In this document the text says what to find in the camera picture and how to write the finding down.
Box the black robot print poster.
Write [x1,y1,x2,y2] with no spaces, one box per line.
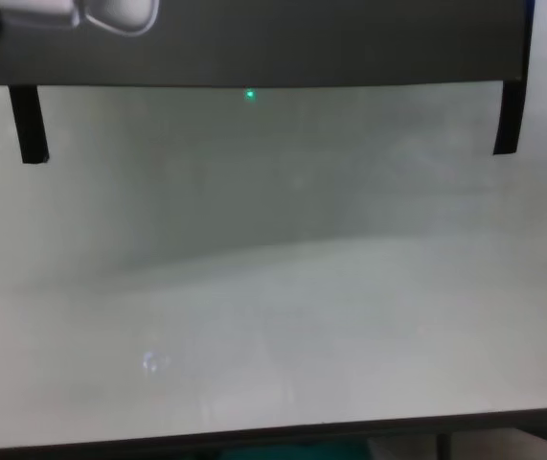
[0,0,534,90]

